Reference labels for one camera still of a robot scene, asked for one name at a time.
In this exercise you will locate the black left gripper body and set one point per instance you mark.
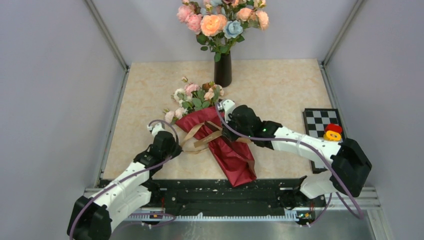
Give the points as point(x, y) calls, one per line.
point(173, 150)

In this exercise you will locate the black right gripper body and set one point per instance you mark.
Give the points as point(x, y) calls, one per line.
point(232, 122)

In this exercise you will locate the beige satin ribbon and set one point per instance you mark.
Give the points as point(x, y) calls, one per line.
point(208, 136)

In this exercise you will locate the red paper bouquet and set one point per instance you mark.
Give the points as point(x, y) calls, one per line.
point(198, 118)

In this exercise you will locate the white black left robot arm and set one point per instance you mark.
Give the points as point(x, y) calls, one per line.
point(97, 216)

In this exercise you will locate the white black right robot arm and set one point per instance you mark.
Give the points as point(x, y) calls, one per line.
point(347, 166)

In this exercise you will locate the black cylindrical vase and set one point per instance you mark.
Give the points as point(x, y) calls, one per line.
point(223, 70)

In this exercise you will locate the black white checkerboard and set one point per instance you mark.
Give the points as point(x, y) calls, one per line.
point(316, 120)

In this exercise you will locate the red yellow toy block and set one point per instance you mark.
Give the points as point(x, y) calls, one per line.
point(333, 132)

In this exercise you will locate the colourful artificial flower bunch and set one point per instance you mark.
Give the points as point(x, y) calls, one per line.
point(220, 24)

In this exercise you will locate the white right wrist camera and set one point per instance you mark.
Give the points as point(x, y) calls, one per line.
point(226, 106)

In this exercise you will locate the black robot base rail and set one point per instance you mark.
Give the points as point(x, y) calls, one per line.
point(218, 198)

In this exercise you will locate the white toothed cable duct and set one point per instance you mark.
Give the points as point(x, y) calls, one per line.
point(160, 217)

